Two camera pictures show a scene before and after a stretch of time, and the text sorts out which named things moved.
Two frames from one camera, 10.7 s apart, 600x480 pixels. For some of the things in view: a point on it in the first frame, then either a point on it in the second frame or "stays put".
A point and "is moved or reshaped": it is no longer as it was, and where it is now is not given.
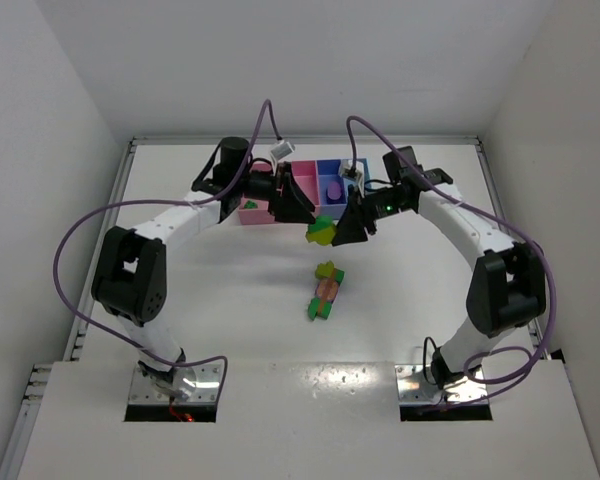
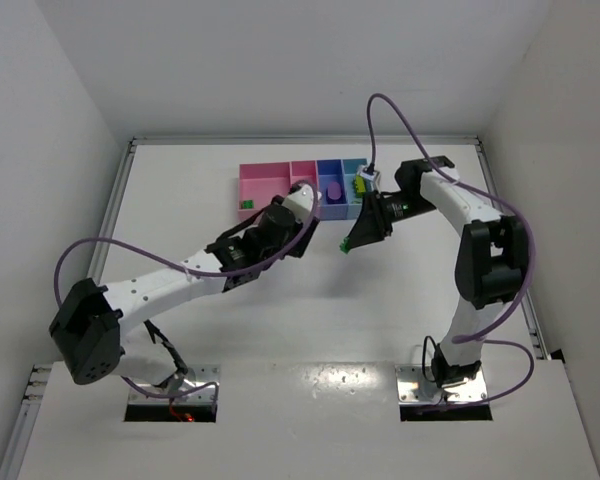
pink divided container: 257,211 stays put
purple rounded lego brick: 334,190 stays put
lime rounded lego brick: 323,237 is moved or reshaped
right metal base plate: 414,389 stays put
